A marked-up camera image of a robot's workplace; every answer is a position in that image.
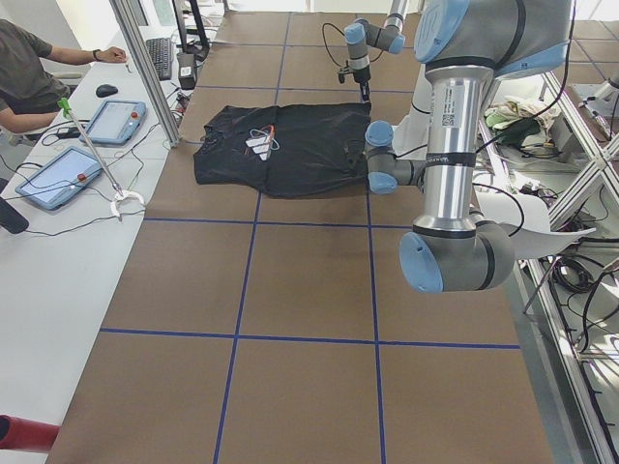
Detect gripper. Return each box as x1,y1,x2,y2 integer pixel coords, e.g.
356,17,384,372
338,60,371,102
343,139,368,177

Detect black graphic t-shirt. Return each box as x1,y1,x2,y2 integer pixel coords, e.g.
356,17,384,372
193,102,371,198

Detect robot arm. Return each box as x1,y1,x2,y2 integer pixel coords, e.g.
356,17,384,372
365,1,575,293
339,0,408,102

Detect pile of clothes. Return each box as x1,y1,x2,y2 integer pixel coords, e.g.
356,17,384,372
484,96,560,147

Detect black power adapter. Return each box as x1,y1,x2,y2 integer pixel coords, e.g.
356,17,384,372
176,52,197,90

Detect white plastic chair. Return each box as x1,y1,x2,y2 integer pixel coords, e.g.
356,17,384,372
476,191,596,260

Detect black keyboard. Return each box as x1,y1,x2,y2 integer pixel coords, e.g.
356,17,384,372
145,37,172,81

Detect upper blue teach pendant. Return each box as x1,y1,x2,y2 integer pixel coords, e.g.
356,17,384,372
85,99,147,146

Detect blue teach pendant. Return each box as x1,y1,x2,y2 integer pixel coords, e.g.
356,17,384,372
15,147,102,211
85,99,147,146

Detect black computer mouse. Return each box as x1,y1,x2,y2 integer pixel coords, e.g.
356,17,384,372
96,84,119,98

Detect lower blue teach pendant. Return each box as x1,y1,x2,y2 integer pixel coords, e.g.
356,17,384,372
15,147,102,211

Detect seated person in green shirt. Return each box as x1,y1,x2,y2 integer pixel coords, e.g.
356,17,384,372
1,19,127,133

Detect red cylinder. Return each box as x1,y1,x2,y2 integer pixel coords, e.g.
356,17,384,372
1,415,60,453

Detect bundle of black cables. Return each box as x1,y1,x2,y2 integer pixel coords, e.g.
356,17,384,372
550,255,605,296

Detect aluminium frame post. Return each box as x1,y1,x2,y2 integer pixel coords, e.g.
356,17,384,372
109,0,181,147

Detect green handled reacher grabber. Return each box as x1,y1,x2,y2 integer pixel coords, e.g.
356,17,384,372
57,98,146,221

